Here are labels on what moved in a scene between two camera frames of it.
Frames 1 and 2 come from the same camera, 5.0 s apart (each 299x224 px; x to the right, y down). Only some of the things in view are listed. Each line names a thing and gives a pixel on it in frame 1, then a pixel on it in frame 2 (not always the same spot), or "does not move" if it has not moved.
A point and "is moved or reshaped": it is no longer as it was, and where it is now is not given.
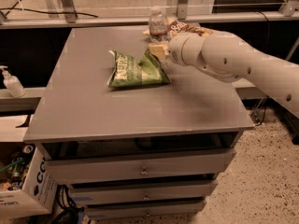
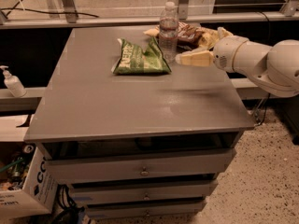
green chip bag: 127,72 is moved or reshaped
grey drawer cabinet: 138,150 does not move
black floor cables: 69,212 does not move
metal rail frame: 66,17 does not move
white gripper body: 176,51 -> 224,54
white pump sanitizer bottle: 13,85 does not move
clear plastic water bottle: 159,26 -> 168,33
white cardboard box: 37,197 does not move
